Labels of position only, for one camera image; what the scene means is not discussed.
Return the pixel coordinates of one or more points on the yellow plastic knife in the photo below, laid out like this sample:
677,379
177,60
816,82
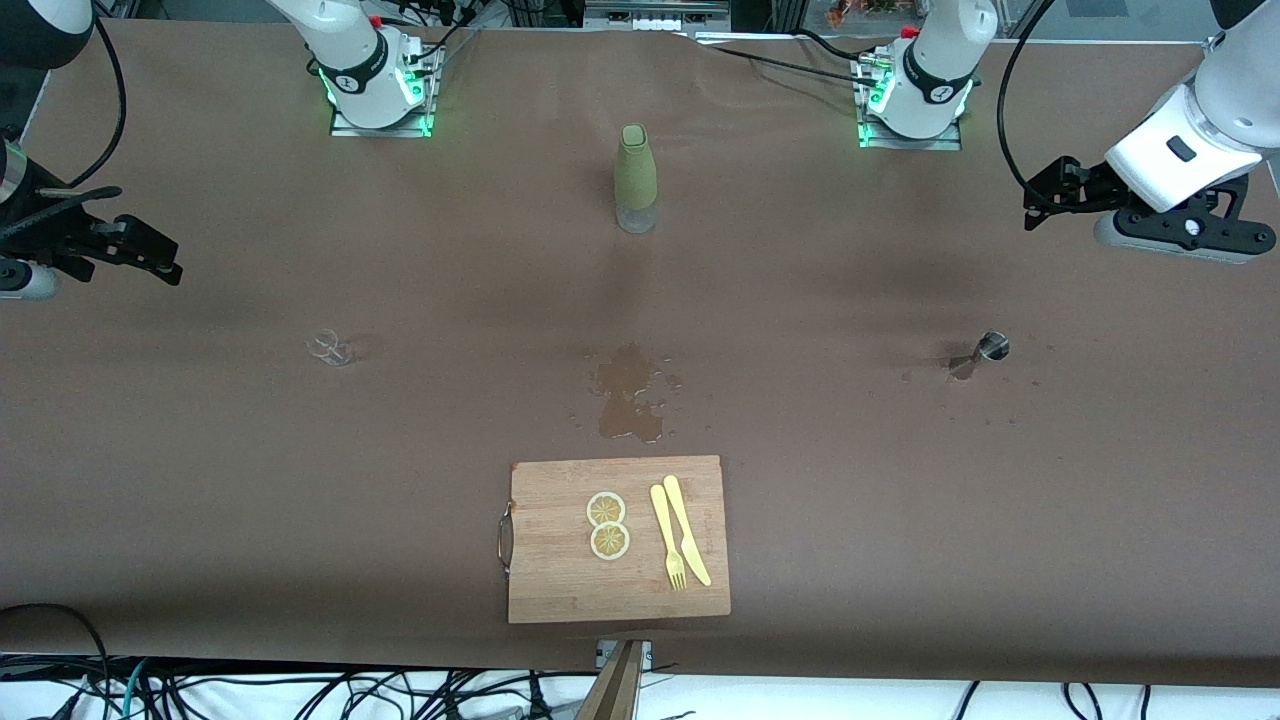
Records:
685,530

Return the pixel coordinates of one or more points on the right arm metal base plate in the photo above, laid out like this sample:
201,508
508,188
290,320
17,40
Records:
400,131

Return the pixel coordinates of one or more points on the spilled liquid puddle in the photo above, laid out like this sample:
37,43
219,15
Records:
625,375

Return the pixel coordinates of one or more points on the green sleeved glass bottle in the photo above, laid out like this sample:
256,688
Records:
636,170

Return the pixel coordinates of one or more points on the yellow plastic fork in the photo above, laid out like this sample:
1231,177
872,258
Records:
663,525

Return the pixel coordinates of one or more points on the brown table cover sheet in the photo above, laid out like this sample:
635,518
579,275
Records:
900,520

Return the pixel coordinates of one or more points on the steel cone jigger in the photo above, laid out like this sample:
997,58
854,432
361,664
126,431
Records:
992,347

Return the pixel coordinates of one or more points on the lemon slice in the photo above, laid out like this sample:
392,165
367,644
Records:
605,508
610,542

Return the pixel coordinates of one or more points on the wooden post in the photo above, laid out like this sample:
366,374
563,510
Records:
615,690

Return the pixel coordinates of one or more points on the silver metal bracket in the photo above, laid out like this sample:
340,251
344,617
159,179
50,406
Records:
603,652

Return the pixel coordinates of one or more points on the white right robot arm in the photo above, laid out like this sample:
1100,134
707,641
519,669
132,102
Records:
345,40

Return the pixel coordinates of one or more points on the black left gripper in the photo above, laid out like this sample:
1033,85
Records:
1092,187

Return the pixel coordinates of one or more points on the clear glass measuring cup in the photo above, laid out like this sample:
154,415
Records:
330,348

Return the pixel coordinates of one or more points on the wooden cutting board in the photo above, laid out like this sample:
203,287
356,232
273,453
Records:
560,580

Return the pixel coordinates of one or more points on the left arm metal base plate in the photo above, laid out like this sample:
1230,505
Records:
945,145

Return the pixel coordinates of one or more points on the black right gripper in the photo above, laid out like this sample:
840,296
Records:
42,232

